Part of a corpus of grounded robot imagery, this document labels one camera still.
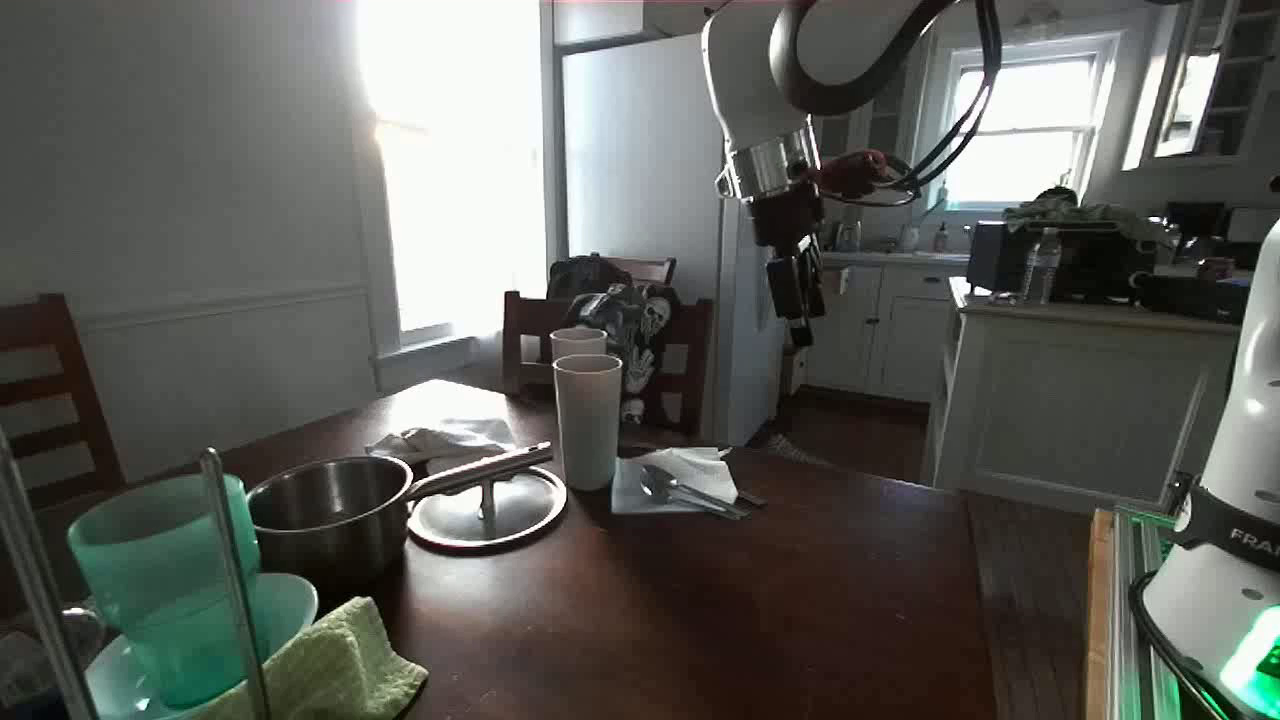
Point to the wrist camera with orange mount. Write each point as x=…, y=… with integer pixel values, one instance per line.
x=862, y=173

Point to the silver knife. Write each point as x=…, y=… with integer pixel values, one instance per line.
x=746, y=500

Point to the glass door wall cabinet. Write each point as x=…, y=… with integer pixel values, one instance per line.
x=1202, y=83

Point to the black backpack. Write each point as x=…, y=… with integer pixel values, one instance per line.
x=584, y=272

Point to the white plastic tumbler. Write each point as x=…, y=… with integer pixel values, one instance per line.
x=584, y=423
x=579, y=342

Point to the teal plate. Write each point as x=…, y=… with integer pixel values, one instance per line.
x=286, y=606

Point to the clear plastic bottle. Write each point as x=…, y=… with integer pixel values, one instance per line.
x=1041, y=268

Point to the thin metal rod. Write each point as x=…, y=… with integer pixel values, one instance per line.
x=236, y=585

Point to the white lower kitchen cabinets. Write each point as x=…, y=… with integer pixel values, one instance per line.
x=883, y=327

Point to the kitchen window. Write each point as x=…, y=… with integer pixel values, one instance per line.
x=1025, y=133

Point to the wooden chair holding backpack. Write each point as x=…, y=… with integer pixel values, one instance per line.
x=659, y=268

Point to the black countertop appliance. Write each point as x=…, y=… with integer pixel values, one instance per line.
x=1105, y=260

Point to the dark wooden slatted chair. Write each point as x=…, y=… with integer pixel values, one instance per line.
x=45, y=401

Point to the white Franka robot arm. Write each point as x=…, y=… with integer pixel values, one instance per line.
x=746, y=83

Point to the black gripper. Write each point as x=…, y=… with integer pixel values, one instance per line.
x=789, y=254

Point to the wooden chair holding jacket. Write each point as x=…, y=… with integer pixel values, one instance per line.
x=524, y=332

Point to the teal mug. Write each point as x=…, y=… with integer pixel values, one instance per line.
x=143, y=562

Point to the silver fork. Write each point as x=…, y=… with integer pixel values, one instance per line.
x=667, y=485

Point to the crumpled white cloth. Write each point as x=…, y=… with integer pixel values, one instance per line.
x=446, y=438

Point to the white kitchen island counter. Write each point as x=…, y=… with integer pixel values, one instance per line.
x=1066, y=401

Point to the robot mounting platform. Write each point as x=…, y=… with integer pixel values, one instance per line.
x=1105, y=627

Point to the white paper napkin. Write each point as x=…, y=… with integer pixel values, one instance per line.
x=703, y=468

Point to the bright dining room window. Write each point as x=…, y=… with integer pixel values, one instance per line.
x=454, y=173

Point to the green dish cloth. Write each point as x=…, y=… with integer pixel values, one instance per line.
x=343, y=664

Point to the white refrigerator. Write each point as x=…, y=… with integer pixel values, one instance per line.
x=641, y=163

